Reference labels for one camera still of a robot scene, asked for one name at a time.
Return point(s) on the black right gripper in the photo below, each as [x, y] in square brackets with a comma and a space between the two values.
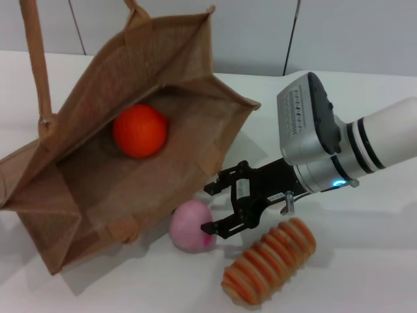
[270, 186]

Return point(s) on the pink peach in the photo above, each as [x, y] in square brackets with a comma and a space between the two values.
[189, 228]

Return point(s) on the orange fruit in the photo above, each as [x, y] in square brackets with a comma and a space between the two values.
[140, 132]

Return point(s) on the brown jute handbag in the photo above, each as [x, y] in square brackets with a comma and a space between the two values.
[97, 195]

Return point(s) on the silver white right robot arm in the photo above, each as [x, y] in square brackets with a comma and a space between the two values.
[384, 137]

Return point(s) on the orange striped bread loaf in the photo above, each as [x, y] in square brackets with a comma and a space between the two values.
[270, 261]

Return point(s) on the silver grey wrist camera box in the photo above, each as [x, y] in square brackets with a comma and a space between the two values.
[303, 124]

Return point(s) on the dark wall joint strip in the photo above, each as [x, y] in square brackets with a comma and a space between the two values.
[292, 32]
[77, 29]

